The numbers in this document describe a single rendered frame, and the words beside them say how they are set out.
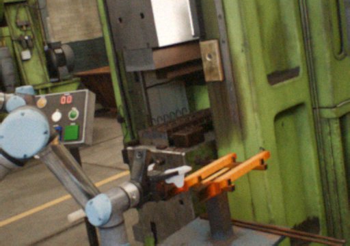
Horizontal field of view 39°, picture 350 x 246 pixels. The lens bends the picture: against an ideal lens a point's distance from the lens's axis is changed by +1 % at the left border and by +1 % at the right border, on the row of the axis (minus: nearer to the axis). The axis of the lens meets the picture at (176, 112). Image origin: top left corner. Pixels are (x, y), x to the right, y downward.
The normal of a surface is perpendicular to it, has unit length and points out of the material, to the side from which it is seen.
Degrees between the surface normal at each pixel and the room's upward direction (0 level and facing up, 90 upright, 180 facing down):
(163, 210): 90
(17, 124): 86
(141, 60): 90
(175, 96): 90
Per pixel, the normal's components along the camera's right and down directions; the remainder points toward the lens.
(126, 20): -0.69, 0.24
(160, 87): 0.70, 0.00
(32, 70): 0.54, -0.15
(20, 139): 0.33, 0.04
